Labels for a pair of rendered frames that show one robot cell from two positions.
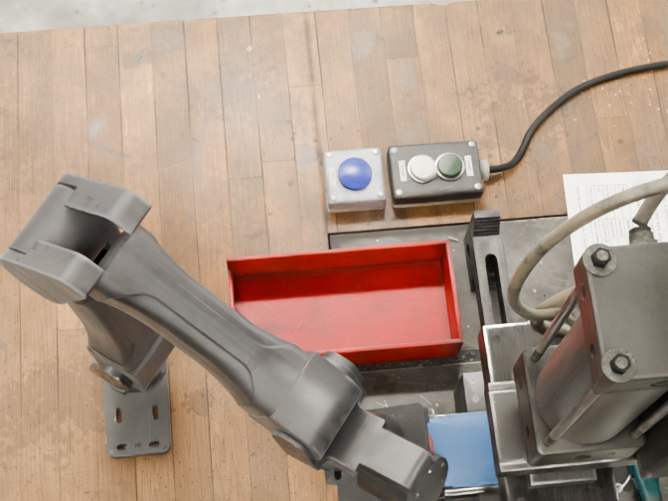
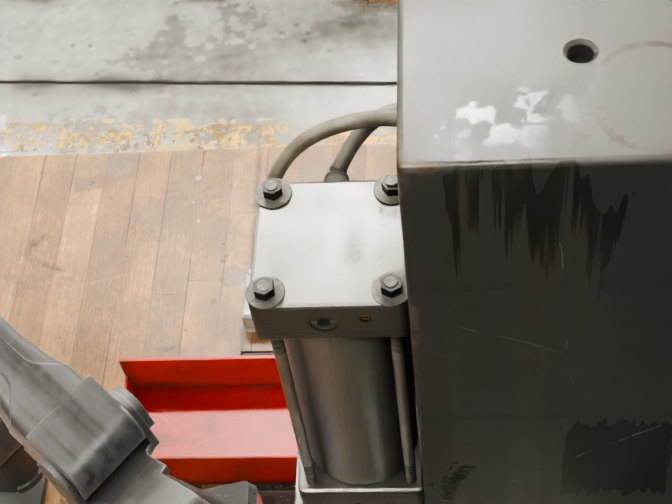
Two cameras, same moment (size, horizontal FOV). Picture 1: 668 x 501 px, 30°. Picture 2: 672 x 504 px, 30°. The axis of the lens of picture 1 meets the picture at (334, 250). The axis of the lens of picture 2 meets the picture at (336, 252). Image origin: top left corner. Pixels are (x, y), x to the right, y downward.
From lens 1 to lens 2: 0.42 m
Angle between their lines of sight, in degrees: 18
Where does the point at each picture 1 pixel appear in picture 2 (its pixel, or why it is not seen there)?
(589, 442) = (355, 480)
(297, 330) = (189, 443)
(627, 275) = (299, 209)
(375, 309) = (274, 428)
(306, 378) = (73, 401)
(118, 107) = (61, 226)
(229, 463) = not seen: outside the picture
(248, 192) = (168, 308)
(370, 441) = (145, 486)
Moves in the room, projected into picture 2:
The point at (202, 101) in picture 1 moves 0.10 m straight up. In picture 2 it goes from (142, 223) to (122, 171)
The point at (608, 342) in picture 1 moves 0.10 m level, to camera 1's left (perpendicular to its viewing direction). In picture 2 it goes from (260, 270) to (93, 251)
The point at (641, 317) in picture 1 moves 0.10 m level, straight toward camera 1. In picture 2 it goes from (303, 249) to (161, 353)
